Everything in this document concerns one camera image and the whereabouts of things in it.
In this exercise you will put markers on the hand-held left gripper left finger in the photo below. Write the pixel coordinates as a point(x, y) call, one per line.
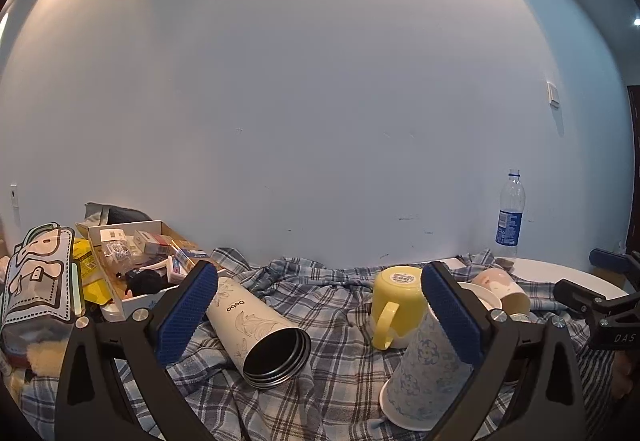
point(187, 316)

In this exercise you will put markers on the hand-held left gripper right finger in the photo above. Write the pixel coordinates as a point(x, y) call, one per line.
point(452, 316)

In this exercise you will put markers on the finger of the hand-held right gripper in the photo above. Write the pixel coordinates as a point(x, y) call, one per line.
point(575, 295)
point(612, 260)

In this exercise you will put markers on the white floral steel tumbler cup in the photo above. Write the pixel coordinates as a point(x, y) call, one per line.
point(250, 326)

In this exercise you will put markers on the pink and cream cup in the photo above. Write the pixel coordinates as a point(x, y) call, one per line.
point(505, 288)

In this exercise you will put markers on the blue patterned paper cup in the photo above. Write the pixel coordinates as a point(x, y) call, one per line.
point(425, 381)

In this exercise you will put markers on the person's right hand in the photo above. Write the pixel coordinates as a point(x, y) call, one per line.
point(627, 373)

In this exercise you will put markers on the white bowl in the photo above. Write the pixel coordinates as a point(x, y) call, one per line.
point(480, 296)

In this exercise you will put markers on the cardboard box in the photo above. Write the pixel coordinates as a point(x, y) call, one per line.
point(150, 293)

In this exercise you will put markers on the black fuzzy object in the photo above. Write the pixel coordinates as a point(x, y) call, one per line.
point(142, 282)

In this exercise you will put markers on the blue carton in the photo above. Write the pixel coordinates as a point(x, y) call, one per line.
point(190, 257)

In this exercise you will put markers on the yellow mug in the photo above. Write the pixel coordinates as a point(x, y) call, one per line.
point(395, 301)

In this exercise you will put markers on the white and red carton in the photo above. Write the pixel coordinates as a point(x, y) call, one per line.
point(152, 242)

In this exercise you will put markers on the yellow packet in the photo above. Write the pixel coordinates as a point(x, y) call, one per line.
point(95, 276)

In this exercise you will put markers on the dark wooden door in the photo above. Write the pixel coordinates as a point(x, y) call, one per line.
point(634, 161)

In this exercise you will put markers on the clear plastic water bottle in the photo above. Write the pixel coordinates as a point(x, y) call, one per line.
point(510, 216)

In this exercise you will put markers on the blue plaid cloth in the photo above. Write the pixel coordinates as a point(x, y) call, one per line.
point(330, 301)

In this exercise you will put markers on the grey bag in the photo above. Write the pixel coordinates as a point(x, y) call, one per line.
point(117, 213)

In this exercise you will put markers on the beige fluffy item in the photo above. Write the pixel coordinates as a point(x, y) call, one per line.
point(44, 358)

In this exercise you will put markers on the cartoon print pouch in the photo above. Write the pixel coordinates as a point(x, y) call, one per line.
point(40, 276)

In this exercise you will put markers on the white wall switch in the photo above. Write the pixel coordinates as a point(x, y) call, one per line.
point(553, 94)

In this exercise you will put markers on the white wall socket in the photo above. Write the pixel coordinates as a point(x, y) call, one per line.
point(14, 195)

